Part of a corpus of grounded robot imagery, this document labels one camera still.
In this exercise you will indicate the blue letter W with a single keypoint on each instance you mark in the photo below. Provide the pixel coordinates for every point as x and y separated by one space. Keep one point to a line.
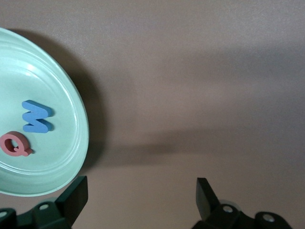
38 127

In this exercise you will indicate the pink letter Q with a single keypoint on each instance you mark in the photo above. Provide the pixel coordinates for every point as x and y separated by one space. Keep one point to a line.
23 143

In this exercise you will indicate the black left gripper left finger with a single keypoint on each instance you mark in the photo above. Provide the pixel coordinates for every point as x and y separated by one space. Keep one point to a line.
71 205

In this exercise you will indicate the brown table cover sheet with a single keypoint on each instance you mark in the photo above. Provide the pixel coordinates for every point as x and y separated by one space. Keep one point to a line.
190 71

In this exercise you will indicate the green plate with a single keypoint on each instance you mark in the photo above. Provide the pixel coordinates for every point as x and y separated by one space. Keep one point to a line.
47 83

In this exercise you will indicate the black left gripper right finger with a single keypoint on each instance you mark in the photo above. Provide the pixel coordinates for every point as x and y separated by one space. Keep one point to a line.
208 205

